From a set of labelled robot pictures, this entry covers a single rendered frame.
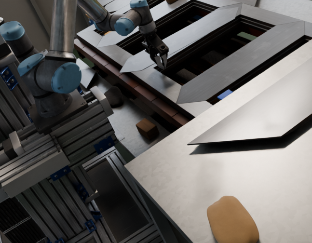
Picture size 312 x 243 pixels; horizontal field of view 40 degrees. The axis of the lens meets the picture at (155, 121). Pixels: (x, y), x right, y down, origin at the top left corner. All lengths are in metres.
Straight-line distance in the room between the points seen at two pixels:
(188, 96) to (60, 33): 0.60
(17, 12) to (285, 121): 3.76
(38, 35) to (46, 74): 3.18
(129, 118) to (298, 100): 1.06
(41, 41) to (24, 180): 3.20
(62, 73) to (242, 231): 0.87
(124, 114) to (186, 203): 1.14
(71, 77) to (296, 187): 0.89
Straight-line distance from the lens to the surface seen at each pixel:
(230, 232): 1.02
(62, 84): 1.58
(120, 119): 2.20
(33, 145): 1.81
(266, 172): 1.17
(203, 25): 2.35
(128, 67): 2.21
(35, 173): 1.74
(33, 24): 4.75
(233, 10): 2.41
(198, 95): 1.82
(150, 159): 1.32
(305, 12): 2.47
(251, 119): 1.30
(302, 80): 1.41
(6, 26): 2.21
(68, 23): 1.61
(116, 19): 1.90
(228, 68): 1.93
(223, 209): 1.06
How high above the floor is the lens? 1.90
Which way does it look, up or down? 36 degrees down
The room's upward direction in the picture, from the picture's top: 23 degrees counter-clockwise
